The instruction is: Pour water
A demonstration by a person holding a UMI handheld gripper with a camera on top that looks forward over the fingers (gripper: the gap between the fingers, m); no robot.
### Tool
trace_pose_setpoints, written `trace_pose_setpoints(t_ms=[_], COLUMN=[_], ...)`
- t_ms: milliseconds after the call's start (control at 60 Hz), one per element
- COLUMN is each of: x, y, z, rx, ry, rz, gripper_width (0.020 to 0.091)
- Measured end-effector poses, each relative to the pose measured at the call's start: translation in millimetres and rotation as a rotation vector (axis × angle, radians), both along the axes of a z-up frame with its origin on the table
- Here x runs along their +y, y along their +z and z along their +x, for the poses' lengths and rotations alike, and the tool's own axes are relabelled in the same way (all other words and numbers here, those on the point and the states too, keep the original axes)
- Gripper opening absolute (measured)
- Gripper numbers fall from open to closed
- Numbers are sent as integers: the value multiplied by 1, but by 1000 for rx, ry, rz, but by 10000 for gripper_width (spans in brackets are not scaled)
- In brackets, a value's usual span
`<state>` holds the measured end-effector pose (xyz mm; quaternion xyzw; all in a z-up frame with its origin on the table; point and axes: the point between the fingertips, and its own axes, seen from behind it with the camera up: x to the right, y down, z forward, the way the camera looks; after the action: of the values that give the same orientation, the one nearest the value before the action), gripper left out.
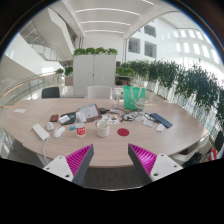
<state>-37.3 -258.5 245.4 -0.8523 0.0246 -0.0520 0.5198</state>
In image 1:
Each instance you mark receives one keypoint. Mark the small blue green packet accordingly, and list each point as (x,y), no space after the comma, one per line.
(72,127)

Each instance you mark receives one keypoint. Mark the row of green hedge plants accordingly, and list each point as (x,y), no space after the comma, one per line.
(173,80)

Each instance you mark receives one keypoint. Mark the flat round red coaster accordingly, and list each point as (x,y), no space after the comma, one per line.
(123,132)

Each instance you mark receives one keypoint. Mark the white computer mouse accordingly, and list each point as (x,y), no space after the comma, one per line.
(58,131)

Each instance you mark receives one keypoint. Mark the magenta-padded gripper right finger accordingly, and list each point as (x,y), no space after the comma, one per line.
(163,165)

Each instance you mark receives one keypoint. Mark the dark blue keyboard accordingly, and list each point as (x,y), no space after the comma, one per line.
(161,120)

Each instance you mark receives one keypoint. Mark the potted plants wooden planter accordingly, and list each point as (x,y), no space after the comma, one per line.
(68,77)

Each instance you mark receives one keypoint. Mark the green tote bag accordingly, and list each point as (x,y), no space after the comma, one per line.
(134,97)

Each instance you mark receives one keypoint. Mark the white snack packet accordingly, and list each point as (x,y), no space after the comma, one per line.
(160,127)

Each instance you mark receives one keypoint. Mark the red and black phone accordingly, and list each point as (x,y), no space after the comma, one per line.
(54,117)

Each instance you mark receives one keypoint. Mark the white paper slip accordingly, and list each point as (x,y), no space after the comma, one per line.
(20,110)

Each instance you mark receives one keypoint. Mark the black folder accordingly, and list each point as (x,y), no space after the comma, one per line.
(70,120)

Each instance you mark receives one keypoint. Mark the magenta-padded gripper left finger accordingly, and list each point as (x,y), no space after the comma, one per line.
(60,166)

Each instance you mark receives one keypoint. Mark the ceiling light strips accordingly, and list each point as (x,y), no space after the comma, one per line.
(106,22)

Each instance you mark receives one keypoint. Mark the white printed card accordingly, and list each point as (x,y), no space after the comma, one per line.
(148,122)

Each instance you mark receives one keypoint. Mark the white chair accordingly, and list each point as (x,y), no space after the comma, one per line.
(195,146)
(99,92)

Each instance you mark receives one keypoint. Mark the glass railing wooden handrail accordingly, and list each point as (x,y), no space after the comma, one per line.
(20,88)

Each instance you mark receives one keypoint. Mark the white mug gold grid lines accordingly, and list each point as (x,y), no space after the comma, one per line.
(103,130)

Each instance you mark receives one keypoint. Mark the clear water bottle red label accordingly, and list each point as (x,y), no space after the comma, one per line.
(80,130)

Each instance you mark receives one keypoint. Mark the black chair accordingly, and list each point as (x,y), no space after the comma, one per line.
(50,92)

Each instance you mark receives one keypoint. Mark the black power adapter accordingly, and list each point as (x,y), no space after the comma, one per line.
(104,110)

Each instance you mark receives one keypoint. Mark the colourful sticker sheet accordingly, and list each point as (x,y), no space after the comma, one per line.
(110,119)

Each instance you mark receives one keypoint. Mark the clear lidded drink cup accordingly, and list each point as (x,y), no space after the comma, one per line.
(116,96)

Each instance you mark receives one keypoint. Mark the white cabinet topped with plants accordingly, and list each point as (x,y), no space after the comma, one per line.
(94,73)

